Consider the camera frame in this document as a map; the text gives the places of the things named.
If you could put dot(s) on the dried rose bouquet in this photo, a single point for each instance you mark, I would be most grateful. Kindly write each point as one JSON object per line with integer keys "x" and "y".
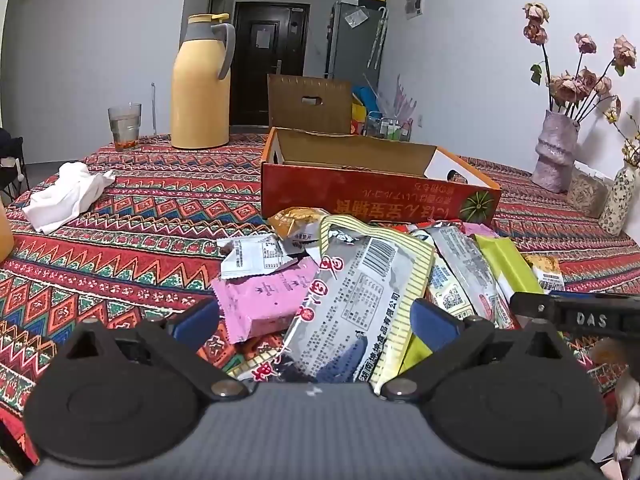
{"x": 570, "y": 85}

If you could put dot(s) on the lime green snack packet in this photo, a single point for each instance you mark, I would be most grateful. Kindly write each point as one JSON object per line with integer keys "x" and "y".
{"x": 510, "y": 267}

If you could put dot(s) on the clear seed container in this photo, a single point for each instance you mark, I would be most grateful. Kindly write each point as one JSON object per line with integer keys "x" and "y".
{"x": 587, "y": 192}

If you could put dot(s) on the grey yellow striped snack packet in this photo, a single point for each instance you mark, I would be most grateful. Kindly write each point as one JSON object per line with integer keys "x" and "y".
{"x": 360, "y": 300}

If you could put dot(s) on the black folding chair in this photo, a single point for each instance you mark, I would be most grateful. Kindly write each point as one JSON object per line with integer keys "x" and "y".
{"x": 10, "y": 160}

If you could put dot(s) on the paper notice on door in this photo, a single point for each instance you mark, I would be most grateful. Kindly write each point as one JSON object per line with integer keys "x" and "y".
{"x": 264, "y": 39}

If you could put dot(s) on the large pink snack packet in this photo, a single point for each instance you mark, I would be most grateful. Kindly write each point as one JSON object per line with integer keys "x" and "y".
{"x": 255, "y": 305}

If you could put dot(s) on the wall poster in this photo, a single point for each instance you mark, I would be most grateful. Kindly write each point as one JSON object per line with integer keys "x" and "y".
{"x": 414, "y": 0}

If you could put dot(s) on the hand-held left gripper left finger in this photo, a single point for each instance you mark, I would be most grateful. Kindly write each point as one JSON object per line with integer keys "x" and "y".
{"x": 195, "y": 322}

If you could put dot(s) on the grey refrigerator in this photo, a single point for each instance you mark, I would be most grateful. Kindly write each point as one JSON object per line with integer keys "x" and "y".
{"x": 350, "y": 55}

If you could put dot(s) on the yellow flower sprig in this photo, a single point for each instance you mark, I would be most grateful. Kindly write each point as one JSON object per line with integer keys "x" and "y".
{"x": 631, "y": 145}

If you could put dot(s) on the glass cup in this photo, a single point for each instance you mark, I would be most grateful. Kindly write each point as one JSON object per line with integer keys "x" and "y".
{"x": 124, "y": 127}

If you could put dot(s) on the dark entrance door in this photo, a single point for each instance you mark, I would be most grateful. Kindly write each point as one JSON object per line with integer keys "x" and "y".
{"x": 287, "y": 75}

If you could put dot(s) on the blue plastic item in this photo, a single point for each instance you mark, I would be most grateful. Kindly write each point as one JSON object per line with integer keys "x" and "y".
{"x": 365, "y": 97}

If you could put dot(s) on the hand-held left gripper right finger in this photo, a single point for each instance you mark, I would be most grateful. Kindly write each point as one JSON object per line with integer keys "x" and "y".
{"x": 435, "y": 325}

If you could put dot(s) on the red white snack packet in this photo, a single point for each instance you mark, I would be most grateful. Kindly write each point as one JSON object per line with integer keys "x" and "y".
{"x": 260, "y": 360}

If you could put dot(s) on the small floral vase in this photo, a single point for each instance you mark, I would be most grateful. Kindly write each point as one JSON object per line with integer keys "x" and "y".
{"x": 616, "y": 205}

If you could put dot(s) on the white printed snack packet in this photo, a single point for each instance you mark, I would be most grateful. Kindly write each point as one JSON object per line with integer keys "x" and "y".
{"x": 255, "y": 257}

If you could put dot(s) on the white cloth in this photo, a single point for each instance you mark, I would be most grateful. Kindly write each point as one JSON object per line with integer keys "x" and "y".
{"x": 65, "y": 195}

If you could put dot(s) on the pink textured vase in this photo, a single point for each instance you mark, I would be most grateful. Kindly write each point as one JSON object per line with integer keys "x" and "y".
{"x": 552, "y": 155}

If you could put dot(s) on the red cardboard box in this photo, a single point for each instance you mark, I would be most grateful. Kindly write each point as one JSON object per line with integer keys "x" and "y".
{"x": 360, "y": 192}

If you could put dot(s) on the white stick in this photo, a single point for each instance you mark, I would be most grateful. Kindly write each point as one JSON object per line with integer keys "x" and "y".
{"x": 153, "y": 110}

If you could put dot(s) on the long white snack packet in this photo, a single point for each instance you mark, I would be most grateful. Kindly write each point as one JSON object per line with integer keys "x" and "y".
{"x": 462, "y": 275}

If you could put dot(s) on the yellow thermos jug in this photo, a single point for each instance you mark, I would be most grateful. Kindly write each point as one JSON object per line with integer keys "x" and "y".
{"x": 200, "y": 90}

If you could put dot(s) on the plastic bag on refrigerator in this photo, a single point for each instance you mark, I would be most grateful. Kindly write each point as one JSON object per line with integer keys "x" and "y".
{"x": 356, "y": 18}

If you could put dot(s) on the white umbrella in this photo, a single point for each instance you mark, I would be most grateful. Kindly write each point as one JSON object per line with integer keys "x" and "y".
{"x": 379, "y": 35}

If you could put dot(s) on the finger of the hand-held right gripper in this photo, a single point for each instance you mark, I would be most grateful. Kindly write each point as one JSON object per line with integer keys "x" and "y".
{"x": 532, "y": 307}

